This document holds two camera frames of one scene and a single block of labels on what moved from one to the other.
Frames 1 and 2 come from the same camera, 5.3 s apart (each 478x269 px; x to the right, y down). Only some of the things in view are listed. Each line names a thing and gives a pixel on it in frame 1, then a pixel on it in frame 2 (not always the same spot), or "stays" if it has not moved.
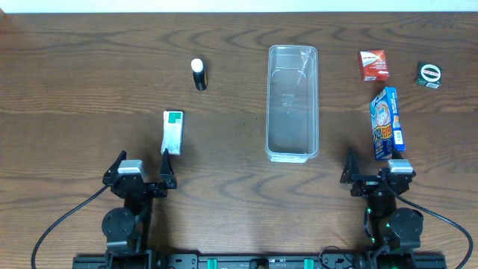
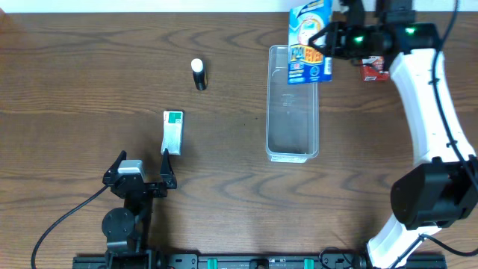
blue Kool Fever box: x=386 y=125 -> x=305 y=63
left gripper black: x=166 y=178 stays
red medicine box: x=374 y=66 stays
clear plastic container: x=292 y=129 stays
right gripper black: x=351 y=175 -> x=339 y=32
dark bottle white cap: x=200 y=74 stays
